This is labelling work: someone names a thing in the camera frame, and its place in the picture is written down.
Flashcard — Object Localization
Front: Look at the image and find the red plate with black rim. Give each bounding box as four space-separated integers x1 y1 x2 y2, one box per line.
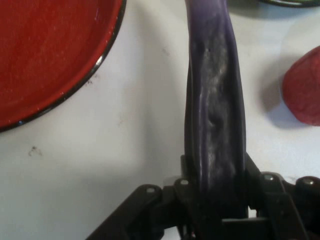
0 0 128 133

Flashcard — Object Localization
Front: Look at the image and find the purple toy eggplant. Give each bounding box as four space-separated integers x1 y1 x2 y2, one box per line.
183 0 248 218

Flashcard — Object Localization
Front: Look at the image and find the green plate with black rim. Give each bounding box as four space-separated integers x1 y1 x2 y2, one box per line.
258 0 320 9

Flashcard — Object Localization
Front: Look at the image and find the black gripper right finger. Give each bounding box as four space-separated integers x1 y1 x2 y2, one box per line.
233 151 320 240

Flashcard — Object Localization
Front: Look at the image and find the red toy apple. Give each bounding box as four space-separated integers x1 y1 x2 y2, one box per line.
281 45 320 127

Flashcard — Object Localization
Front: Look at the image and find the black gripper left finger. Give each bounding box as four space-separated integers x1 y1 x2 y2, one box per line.
84 154 203 240

